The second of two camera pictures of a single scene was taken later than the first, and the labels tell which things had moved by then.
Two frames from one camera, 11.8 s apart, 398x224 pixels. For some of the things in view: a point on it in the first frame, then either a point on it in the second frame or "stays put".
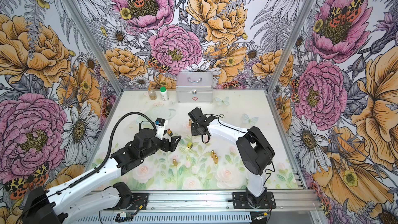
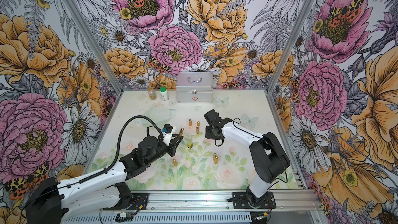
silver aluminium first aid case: [195, 87] stays put
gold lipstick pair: [213, 154] -> [181, 131]
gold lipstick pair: [215, 159] stays put
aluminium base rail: [207, 207] stays put
